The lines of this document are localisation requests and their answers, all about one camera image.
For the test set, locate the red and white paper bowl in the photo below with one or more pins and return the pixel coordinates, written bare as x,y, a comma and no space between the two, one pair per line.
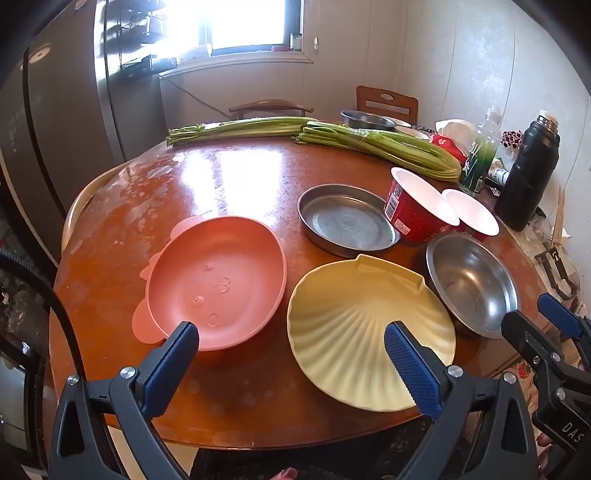
471,212
406,207

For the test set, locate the pink animal-shaped plate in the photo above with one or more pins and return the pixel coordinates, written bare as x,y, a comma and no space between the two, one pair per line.
217,277

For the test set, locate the clear glass jar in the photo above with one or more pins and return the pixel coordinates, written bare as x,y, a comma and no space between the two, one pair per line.
538,228

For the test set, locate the clear bottle with green label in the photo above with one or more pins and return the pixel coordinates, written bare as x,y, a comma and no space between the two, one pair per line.
478,161

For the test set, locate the small white bottle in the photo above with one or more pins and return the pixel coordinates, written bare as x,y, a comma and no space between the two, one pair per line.
499,175

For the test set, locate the wooden clip stand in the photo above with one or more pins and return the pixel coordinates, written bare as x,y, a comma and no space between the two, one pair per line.
561,217

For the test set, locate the light wooden chair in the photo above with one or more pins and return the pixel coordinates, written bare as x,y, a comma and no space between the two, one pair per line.
76,203

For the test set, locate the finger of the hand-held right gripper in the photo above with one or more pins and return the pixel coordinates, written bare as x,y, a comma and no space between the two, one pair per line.
558,316
531,341

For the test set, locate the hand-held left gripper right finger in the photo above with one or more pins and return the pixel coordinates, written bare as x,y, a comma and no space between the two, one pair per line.
411,364

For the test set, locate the wooden chair with carved back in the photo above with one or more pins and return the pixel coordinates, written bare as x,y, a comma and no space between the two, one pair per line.
369,104

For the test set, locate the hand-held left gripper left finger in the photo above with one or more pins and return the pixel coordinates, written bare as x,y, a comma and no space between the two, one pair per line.
171,364

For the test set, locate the yellow shell-shaped plate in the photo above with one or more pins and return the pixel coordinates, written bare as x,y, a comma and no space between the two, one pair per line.
341,323

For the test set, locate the steel basin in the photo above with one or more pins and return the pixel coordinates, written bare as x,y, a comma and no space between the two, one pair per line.
364,119

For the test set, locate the red tissue pack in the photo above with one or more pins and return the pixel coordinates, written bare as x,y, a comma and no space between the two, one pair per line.
450,143

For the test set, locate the stainless steel bowl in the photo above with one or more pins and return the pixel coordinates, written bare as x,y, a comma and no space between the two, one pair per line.
471,281

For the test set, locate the wrapped celery bundle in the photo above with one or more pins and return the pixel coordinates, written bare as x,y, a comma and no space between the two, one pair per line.
392,147

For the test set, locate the long celery bundle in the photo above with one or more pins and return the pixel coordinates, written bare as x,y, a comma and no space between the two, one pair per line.
240,127

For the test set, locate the black phone stand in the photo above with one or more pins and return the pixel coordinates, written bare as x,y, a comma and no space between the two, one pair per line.
551,267

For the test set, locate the window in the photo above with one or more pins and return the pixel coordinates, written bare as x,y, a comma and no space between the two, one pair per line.
249,23

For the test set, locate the wooden chair with curved back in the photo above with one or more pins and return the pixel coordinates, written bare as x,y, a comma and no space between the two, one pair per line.
268,104

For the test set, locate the black thermos flask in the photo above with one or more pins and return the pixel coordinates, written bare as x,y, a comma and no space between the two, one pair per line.
521,184

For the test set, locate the red and white flower bunch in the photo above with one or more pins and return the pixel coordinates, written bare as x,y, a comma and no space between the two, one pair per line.
512,140

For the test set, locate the grey refrigerator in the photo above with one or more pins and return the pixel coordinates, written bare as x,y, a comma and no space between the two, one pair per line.
60,115

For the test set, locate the white ceramic bowl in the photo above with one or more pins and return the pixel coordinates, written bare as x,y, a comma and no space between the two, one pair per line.
402,121

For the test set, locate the round steel plate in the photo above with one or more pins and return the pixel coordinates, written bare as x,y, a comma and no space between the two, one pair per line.
346,221

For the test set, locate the white bowl with food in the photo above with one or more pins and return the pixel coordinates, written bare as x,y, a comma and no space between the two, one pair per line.
415,134

